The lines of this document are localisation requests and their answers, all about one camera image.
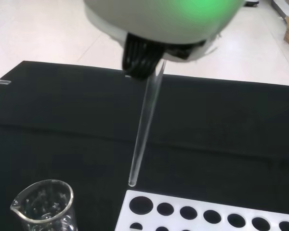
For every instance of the white test tube rack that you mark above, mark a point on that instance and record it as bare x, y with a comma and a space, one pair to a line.
207, 199

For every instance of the clear glass beaker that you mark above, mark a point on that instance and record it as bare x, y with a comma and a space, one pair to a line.
42, 207

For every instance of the clear cloth clip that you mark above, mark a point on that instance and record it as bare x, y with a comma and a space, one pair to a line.
1, 82

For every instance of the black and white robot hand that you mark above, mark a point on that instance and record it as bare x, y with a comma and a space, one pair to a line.
159, 21

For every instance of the black bench cloth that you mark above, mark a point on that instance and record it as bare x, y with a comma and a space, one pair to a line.
62, 120

